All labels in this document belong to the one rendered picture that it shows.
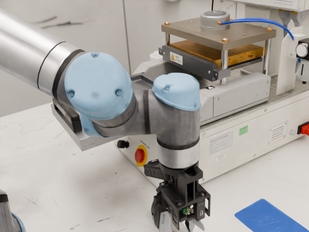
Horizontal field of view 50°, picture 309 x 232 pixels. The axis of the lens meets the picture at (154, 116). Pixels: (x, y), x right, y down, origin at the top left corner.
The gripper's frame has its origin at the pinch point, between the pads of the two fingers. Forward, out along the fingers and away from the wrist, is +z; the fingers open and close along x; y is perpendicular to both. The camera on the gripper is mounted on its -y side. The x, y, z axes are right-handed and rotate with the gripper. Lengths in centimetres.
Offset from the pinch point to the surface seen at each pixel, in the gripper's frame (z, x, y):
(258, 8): -36, 47, -31
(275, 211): 2.9, 24.5, 4.0
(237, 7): -26, 80, -80
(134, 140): -3.3, 5.6, -33.6
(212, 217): 3.0, 10.7, -1.8
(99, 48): 11, 43, -183
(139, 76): -21.1, 10.2, -37.1
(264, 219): 2.9, 20.5, 4.7
